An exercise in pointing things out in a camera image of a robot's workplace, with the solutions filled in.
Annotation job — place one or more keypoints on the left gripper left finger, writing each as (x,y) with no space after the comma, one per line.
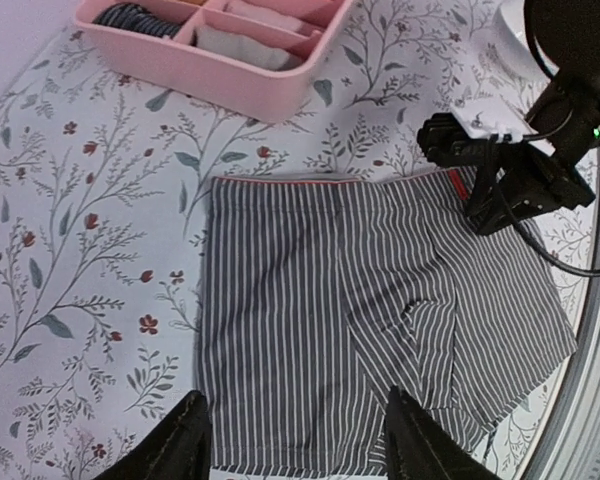
(177,448)

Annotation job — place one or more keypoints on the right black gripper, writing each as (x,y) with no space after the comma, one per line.
(525,180)

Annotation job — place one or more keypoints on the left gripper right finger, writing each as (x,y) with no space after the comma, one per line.
(416,447)

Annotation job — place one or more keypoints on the grey striped underwear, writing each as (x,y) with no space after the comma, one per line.
(319,296)

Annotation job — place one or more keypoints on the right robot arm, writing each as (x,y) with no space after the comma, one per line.
(567,34)

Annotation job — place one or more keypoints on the grey pink rolled underwear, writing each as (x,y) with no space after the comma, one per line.
(245,49)

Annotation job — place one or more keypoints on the mauve rolled underwear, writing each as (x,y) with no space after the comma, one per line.
(270,17)

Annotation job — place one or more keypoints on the black striped rolled underwear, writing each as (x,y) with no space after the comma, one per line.
(135,18)

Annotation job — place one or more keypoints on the white bowl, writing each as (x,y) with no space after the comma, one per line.
(509,27)

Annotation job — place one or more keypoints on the pink divided organizer box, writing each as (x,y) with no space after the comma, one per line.
(176,63)

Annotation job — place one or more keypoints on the floral tablecloth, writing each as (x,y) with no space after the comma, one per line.
(103,185)

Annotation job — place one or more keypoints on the aluminium front rail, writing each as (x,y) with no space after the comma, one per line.
(569,444)

